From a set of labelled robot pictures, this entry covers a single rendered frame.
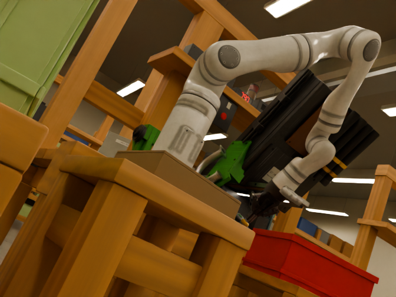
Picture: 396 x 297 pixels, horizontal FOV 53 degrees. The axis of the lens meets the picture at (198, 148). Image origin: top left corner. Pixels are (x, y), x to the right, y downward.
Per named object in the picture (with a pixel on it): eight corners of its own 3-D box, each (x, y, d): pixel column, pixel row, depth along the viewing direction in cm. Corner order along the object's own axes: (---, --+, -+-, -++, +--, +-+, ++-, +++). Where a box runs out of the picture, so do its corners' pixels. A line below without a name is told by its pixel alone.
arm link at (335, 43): (357, 22, 111) (284, 30, 101) (384, 29, 104) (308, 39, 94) (350, 53, 116) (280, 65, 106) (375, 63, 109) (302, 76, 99)
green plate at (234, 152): (234, 193, 153) (262, 154, 161) (221, 179, 150) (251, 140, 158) (216, 190, 163) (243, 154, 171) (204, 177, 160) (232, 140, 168)
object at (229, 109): (227, 132, 185) (238, 105, 189) (201, 114, 177) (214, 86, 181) (211, 134, 195) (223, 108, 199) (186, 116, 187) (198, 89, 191)
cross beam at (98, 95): (276, 215, 230) (281, 201, 232) (81, 95, 167) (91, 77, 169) (270, 214, 234) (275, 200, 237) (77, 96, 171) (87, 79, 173)
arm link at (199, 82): (202, 46, 98) (171, 104, 92) (218, 30, 89) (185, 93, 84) (232, 67, 100) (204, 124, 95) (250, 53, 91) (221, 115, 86)
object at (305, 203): (307, 210, 151) (310, 203, 152) (280, 192, 143) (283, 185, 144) (241, 199, 183) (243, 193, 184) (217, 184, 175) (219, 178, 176)
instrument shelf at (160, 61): (300, 152, 211) (303, 145, 212) (172, 52, 167) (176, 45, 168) (267, 152, 232) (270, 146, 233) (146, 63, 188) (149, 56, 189)
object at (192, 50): (211, 73, 184) (216, 62, 186) (187, 55, 177) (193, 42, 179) (202, 76, 190) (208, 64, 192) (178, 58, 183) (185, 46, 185)
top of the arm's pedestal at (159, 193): (249, 251, 77) (257, 232, 78) (112, 180, 61) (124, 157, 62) (167, 224, 103) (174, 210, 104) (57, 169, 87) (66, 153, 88)
